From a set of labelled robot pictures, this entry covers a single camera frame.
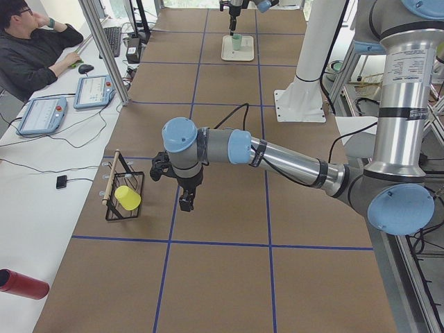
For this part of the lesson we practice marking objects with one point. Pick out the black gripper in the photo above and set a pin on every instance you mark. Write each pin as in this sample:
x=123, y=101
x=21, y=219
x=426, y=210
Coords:
x=234, y=10
x=189, y=181

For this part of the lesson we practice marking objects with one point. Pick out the green cup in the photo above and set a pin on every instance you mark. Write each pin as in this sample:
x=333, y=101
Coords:
x=236, y=41

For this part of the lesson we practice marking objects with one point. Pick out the cream rabbit tray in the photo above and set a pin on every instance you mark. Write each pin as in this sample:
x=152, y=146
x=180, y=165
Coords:
x=246, y=53

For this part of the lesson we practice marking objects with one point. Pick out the yellow cup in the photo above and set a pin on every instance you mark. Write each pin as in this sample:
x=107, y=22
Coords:
x=128, y=198

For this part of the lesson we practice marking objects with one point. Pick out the black mini computer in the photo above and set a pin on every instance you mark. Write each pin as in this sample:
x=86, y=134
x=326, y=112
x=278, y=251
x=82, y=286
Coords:
x=133, y=51

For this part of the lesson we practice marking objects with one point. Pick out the black keyboard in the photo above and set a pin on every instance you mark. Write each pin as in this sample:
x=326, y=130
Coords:
x=113, y=35

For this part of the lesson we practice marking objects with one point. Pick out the small black device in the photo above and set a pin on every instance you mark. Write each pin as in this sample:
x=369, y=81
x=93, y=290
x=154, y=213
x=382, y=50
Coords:
x=61, y=182

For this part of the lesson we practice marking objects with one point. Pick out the far teach pendant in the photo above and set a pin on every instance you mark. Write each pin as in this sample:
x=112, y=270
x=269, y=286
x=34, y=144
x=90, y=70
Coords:
x=93, y=92

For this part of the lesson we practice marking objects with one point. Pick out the teach pendant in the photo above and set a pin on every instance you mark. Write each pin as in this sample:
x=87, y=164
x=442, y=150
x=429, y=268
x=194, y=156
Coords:
x=93, y=92
x=42, y=116

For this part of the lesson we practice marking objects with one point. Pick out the white plastic chair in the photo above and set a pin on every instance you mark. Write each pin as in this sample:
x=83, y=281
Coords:
x=348, y=125

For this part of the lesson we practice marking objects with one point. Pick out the black computer mouse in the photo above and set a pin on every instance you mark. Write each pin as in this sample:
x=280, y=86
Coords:
x=85, y=68

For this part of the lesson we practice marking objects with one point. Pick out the near teach pendant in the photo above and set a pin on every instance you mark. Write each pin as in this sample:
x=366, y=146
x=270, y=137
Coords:
x=42, y=116

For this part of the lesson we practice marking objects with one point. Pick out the red bottle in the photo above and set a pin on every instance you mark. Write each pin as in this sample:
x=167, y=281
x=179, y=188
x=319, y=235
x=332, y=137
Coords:
x=22, y=285

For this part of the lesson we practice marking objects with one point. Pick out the seated person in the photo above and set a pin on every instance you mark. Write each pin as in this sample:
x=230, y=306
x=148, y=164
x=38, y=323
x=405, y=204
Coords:
x=31, y=46

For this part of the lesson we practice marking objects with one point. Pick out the black wire cup rack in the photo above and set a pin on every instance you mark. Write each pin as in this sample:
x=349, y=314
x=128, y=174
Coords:
x=121, y=173

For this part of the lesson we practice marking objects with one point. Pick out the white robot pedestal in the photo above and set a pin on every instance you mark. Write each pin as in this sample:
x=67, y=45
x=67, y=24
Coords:
x=302, y=100

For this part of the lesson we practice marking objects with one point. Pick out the aluminium frame post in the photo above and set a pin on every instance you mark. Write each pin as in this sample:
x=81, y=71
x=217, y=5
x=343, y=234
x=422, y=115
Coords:
x=92, y=18

